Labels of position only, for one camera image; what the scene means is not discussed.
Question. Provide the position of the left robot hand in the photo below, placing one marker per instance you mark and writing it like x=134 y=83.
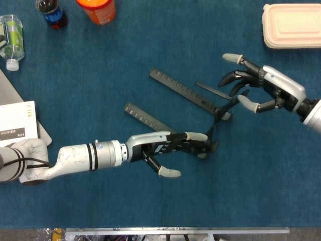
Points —
x=140 y=145

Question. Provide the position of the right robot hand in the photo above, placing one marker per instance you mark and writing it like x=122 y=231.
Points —
x=283 y=85

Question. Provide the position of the black folding laptop stand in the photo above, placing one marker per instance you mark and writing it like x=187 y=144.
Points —
x=183 y=90

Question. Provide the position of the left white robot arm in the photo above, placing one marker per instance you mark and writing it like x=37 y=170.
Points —
x=75 y=158

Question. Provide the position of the grey closed laptop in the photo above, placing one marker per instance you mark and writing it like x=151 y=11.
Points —
x=7 y=90

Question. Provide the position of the teal fabric table cover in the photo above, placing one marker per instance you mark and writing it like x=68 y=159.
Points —
x=150 y=200

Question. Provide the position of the cream lidded food container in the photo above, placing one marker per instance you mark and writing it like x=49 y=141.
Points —
x=293 y=25

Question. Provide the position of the yellow object on floor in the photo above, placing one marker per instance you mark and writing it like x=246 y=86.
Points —
x=57 y=233

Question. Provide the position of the white product box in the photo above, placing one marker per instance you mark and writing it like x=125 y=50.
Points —
x=15 y=115

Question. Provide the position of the crinkled clear plastic bag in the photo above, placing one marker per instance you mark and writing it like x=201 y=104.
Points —
x=43 y=234

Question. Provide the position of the red cylindrical canister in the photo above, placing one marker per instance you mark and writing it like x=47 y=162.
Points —
x=100 y=12

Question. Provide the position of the cola bottle blue label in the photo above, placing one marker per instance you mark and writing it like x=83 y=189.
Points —
x=54 y=15

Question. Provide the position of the clear water bottle green label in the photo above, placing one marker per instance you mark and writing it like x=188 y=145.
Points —
x=15 y=37

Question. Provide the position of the aluminium frame rail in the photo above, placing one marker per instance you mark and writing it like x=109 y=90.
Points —
x=175 y=230

